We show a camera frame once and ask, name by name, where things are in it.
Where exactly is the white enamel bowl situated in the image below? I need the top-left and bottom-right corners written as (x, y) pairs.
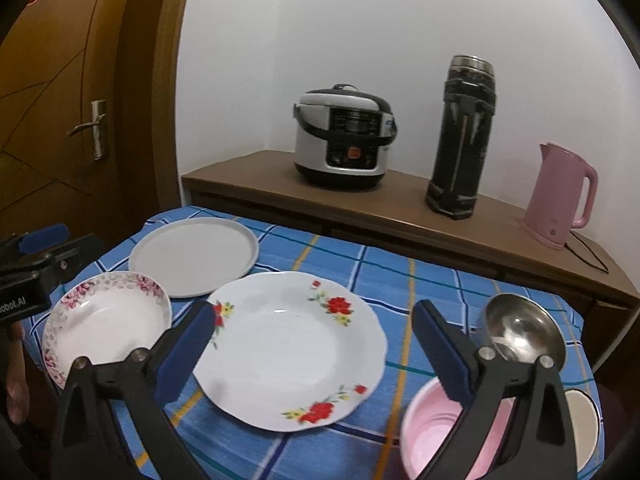
top-left (565, 389), bottom-right (600, 472)

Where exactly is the pink floral rim bowl plate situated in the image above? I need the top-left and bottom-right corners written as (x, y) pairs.
top-left (41, 271), bottom-right (172, 388)

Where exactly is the pink plastic bowl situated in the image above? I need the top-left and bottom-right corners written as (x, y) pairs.
top-left (399, 378), bottom-right (513, 479)

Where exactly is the person's left hand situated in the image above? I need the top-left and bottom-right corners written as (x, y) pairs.
top-left (6, 322), bottom-right (29, 425)

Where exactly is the brown wooden door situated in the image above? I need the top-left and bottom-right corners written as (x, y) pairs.
top-left (1, 0), bottom-right (186, 246)

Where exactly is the stainless steel bowl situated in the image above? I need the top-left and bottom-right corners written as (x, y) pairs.
top-left (476, 292), bottom-right (567, 370)

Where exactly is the red flower white plate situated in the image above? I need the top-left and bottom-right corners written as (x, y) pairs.
top-left (193, 271), bottom-right (387, 432)

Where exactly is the brown wooden side cabinet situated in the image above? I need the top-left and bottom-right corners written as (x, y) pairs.
top-left (182, 151), bottom-right (639, 366)

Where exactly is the pink electric kettle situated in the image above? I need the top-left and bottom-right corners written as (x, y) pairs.
top-left (522, 142), bottom-right (599, 250)

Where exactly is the silver black rice cooker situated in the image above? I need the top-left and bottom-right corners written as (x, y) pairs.
top-left (293, 84), bottom-right (398, 191)

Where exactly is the black thermos flask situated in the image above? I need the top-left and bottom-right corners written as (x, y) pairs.
top-left (425, 54), bottom-right (497, 220)

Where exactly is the silver door handle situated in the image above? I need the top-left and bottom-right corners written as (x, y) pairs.
top-left (67, 100), bottom-right (108, 162)

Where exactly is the black kettle power cable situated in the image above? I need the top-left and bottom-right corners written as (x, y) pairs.
top-left (564, 230), bottom-right (612, 276)

